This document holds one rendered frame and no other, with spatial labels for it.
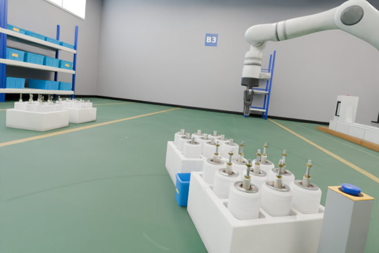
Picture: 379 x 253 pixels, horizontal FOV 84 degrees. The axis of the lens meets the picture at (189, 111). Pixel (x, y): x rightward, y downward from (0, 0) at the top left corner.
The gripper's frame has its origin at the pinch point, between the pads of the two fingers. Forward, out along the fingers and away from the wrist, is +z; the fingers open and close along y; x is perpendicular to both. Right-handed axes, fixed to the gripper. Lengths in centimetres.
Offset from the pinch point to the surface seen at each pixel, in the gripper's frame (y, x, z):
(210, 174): 10.1, -11.1, 26.3
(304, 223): 24.8, 19.7, 30.4
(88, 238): 32, -48, 47
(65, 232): 33, -57, 47
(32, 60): -276, -424, -37
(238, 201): 30.2, -0.8, 25.1
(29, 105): -79, -202, 24
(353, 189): 33.7, 26.1, 14.1
